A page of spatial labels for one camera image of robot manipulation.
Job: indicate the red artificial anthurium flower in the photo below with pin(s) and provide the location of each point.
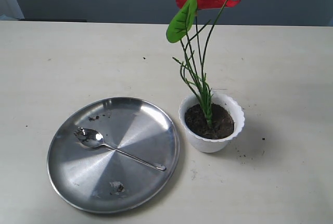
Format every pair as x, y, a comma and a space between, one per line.
183, 28

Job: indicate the stainless steel spork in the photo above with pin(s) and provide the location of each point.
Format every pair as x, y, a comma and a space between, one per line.
94, 139

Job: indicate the dark brown potting soil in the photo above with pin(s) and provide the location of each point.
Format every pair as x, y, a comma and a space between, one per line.
222, 122

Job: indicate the white plastic flower pot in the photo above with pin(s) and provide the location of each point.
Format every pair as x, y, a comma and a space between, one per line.
210, 145

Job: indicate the round stainless steel plate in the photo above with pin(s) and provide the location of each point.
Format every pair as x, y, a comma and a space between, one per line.
100, 180

